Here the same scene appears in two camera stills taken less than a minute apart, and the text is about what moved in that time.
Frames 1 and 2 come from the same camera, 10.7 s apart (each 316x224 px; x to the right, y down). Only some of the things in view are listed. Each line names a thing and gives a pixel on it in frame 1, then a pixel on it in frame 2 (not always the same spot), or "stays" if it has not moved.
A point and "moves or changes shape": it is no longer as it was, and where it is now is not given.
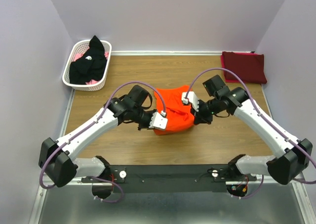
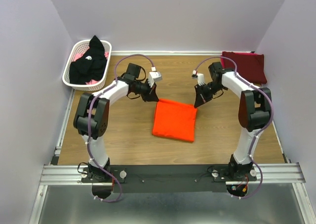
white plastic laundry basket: [77, 48] stays
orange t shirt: [179, 116] moves or changes shape
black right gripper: [199, 117] → [201, 98]
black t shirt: [91, 66] stays
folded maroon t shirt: [249, 67] stays
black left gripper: [147, 126] → [150, 95]
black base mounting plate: [169, 178] stays
